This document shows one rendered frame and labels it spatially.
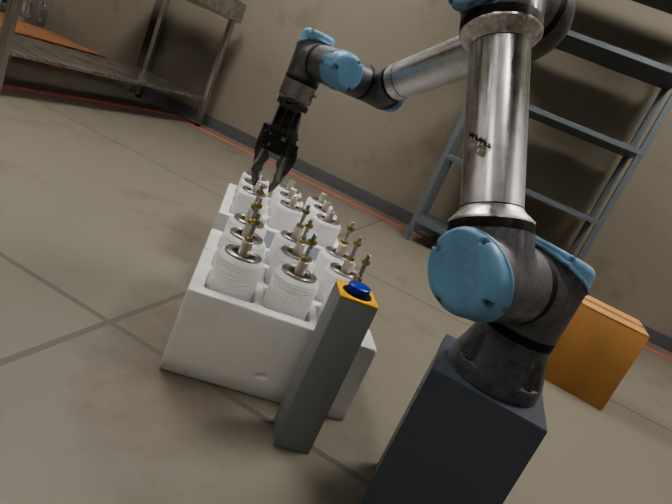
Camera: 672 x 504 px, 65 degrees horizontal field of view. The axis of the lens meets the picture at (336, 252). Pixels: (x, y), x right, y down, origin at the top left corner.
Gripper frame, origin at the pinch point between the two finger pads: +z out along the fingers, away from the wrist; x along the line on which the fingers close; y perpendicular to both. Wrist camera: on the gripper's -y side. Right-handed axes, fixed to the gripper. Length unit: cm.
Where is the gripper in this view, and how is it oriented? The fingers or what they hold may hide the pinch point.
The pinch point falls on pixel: (264, 183)
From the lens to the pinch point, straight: 126.3
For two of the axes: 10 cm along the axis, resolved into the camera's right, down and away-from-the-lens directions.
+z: -3.9, 8.8, 2.7
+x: 9.1, 4.0, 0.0
